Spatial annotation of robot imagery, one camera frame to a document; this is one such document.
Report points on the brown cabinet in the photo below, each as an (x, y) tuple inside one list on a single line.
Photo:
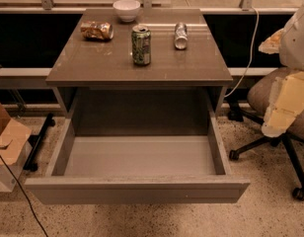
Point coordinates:
[(161, 75)]

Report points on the black metal stand foot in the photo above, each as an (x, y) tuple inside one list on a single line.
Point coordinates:
[(35, 141)]

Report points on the white ceramic bowl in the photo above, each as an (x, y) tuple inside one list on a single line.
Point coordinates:
[(126, 10)]

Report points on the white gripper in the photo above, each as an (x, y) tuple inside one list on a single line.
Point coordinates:
[(296, 43)]

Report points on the green soda can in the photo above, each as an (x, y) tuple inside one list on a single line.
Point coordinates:
[(141, 49)]

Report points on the open top drawer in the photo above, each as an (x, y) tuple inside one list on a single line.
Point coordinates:
[(139, 147)]

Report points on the cardboard box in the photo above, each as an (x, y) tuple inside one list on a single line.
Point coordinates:
[(14, 150)]

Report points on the silver can lying down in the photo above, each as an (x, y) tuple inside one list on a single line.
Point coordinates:
[(181, 36)]

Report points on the crushed orange can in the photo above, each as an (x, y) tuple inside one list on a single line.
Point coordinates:
[(97, 30)]

